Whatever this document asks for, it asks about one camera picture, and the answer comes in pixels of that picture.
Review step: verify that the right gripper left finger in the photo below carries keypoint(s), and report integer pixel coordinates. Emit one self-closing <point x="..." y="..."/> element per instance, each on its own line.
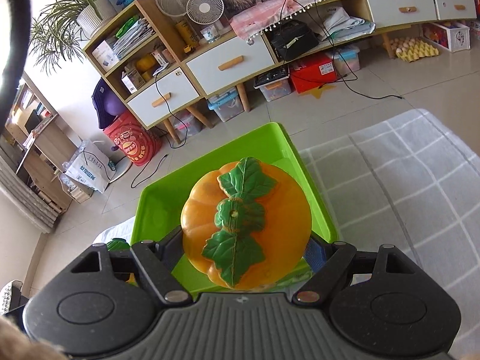
<point x="155" y="261"/>

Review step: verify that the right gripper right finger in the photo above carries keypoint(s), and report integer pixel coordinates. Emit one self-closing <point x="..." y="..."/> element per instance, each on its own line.
<point x="329" y="264"/>

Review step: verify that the orange toy pumpkin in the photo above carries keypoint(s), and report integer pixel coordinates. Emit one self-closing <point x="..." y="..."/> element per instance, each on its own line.
<point x="246" y="225"/>

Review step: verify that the green plastic cookie box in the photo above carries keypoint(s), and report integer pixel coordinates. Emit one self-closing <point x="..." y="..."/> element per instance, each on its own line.
<point x="161" y="203"/>

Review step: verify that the red snack bucket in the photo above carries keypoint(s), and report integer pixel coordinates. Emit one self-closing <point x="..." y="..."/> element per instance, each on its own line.
<point x="128" y="134"/>

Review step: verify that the white paper shopping bag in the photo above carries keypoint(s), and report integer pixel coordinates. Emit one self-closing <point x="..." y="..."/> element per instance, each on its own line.
<point x="90" y="167"/>

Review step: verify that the grey checked cloth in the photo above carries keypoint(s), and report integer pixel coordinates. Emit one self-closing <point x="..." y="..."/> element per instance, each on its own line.
<point x="409" y="181"/>

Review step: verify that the wooden desk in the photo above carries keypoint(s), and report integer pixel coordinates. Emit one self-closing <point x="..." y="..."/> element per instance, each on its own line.
<point x="35" y="145"/>

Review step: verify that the clear storage bin blue lid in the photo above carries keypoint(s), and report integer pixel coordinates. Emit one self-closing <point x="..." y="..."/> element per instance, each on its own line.
<point x="226" y="105"/>

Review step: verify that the red cardboard box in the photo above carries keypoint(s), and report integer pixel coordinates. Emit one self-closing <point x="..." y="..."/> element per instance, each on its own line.
<point x="311" y="72"/>

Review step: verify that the wooden shelf cabinet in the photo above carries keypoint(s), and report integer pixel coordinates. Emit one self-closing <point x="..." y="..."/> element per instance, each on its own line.
<point x="141" y="57"/>

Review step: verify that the long wooden tv cabinet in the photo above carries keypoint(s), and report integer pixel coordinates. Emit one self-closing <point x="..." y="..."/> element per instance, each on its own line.
<point x="231" y="62"/>

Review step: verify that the black bag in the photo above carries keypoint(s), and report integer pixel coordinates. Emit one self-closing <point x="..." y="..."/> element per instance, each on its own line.
<point x="293" y="39"/>

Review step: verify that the yellow egg tray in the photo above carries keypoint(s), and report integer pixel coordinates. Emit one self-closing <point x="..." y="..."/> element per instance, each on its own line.
<point x="411" y="49"/>

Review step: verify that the pink lace cloth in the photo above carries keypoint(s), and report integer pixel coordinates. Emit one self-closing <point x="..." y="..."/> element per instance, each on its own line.
<point x="267" y="15"/>

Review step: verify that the white table fan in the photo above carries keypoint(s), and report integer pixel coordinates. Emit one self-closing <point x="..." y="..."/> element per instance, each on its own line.
<point x="205" y="12"/>

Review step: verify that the white toy box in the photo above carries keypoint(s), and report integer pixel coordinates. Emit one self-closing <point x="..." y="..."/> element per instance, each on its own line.
<point x="452" y="36"/>

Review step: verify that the potted green plant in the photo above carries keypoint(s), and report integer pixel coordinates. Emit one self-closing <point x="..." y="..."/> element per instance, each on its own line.
<point x="55" y="33"/>

